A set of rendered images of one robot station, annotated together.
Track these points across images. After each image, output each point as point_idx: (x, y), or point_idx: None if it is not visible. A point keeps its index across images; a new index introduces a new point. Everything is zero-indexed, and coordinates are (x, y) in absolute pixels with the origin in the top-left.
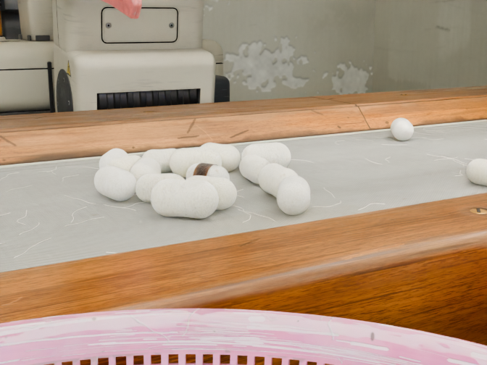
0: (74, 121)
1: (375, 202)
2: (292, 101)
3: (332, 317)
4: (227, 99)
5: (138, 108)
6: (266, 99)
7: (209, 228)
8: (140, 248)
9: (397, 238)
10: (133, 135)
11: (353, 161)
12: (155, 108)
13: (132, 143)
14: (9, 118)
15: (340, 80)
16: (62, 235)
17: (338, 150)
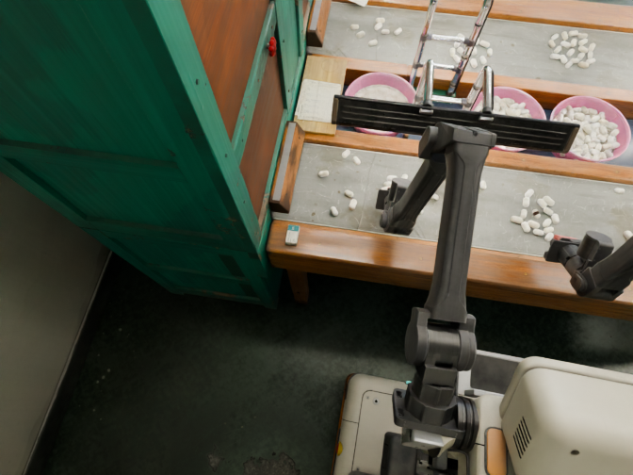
0: (552, 269)
1: (511, 190)
2: (471, 267)
3: None
4: (392, 434)
5: (526, 284)
6: (475, 278)
7: (545, 195)
8: (559, 193)
9: (541, 158)
10: (536, 258)
11: (490, 217)
12: (521, 279)
13: (536, 257)
14: (568, 286)
15: None
16: (568, 204)
17: (483, 229)
